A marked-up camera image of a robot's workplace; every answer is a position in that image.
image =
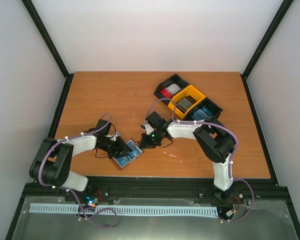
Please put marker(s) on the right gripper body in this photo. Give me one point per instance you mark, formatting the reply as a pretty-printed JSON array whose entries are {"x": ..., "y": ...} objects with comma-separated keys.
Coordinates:
[{"x": 153, "y": 141}]

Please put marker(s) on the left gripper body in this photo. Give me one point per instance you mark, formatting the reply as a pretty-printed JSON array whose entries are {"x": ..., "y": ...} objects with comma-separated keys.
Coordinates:
[{"x": 114, "y": 148}]

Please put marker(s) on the blue credit card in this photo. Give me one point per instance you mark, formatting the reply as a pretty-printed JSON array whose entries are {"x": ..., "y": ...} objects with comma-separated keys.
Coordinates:
[
  {"x": 123, "y": 161},
  {"x": 136, "y": 151}
]

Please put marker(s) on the brown leather card holder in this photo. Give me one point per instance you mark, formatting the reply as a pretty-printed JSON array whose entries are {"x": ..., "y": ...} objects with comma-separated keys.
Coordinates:
[{"x": 113, "y": 158}]

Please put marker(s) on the yellow bin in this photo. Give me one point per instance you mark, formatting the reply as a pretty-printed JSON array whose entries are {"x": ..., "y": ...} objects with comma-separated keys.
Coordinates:
[{"x": 190, "y": 90}]

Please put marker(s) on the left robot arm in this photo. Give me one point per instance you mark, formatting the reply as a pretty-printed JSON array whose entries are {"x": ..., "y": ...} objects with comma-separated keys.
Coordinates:
[{"x": 51, "y": 166}]

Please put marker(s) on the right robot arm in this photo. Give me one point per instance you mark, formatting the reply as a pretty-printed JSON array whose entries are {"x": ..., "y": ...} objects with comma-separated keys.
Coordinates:
[{"x": 217, "y": 143}]

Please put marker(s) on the dark grey card stack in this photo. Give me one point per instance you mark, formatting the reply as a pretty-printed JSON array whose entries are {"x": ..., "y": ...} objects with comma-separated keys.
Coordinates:
[{"x": 185, "y": 103}]

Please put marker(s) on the red card stack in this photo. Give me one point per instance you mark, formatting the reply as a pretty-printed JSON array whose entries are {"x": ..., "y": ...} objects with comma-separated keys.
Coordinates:
[{"x": 166, "y": 93}]

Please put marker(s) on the blue card stack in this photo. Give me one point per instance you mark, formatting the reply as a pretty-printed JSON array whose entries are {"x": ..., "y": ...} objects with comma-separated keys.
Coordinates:
[{"x": 201, "y": 114}]

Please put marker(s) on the white card stack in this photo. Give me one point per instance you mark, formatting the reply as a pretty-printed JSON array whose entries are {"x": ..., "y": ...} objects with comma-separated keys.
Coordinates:
[{"x": 173, "y": 88}]

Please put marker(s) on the black bin left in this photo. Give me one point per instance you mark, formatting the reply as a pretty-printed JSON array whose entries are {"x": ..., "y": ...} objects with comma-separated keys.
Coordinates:
[{"x": 175, "y": 78}]

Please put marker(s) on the black bin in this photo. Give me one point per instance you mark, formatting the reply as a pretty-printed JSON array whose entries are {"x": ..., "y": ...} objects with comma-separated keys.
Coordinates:
[
  {"x": 175, "y": 78},
  {"x": 213, "y": 107}
]

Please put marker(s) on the small circuit board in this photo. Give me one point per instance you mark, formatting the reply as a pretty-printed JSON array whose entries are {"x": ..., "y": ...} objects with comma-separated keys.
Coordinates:
[{"x": 95, "y": 199}]

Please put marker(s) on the black bin right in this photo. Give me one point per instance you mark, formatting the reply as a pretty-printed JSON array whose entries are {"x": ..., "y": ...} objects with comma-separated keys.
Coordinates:
[{"x": 213, "y": 107}]

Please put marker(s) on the right base connector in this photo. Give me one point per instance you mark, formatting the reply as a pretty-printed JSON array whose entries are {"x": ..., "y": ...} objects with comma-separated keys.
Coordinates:
[{"x": 230, "y": 213}]

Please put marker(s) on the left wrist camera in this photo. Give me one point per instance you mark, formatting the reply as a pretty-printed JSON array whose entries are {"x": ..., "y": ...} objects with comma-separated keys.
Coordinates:
[{"x": 114, "y": 136}]

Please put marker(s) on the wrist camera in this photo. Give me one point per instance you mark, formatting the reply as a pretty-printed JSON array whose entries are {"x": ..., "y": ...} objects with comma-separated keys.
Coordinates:
[
  {"x": 114, "y": 136},
  {"x": 148, "y": 129}
]

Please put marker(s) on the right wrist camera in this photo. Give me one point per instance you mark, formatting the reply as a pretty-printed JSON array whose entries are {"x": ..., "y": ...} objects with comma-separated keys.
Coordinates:
[{"x": 148, "y": 129}]

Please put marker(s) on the light blue cable duct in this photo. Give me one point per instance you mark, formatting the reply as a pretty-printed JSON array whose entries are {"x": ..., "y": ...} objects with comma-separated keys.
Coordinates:
[{"x": 127, "y": 210}]

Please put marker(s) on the left black frame post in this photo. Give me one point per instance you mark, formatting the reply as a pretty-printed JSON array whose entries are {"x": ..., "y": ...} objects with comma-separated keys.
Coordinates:
[{"x": 33, "y": 13}]

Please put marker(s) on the black frame post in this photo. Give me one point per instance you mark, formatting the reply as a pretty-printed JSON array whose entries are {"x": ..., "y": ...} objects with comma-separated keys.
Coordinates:
[
  {"x": 273, "y": 26},
  {"x": 33, "y": 13}
]

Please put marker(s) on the right black frame post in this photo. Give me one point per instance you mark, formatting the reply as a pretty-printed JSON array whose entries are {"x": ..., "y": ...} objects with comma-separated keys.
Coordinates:
[{"x": 273, "y": 26}]

